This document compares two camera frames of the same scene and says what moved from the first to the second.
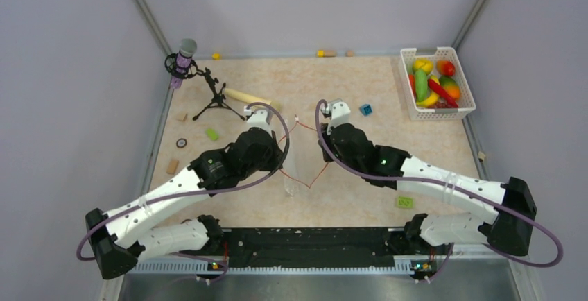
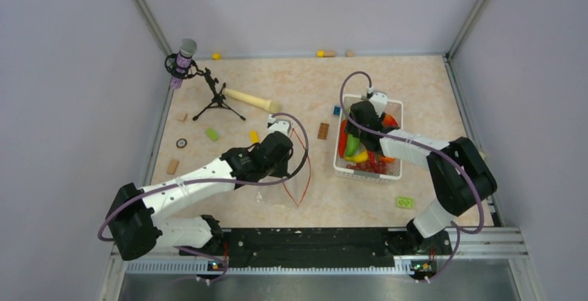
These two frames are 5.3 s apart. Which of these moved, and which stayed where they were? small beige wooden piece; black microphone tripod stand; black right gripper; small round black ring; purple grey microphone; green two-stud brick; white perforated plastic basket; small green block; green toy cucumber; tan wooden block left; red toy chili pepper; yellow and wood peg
Moved: white perforated plastic basket; green toy cucumber; black right gripper; red toy chili pepper
Stayed: tan wooden block left; small green block; small round black ring; black microphone tripod stand; small beige wooden piece; yellow and wood peg; purple grey microphone; green two-stud brick
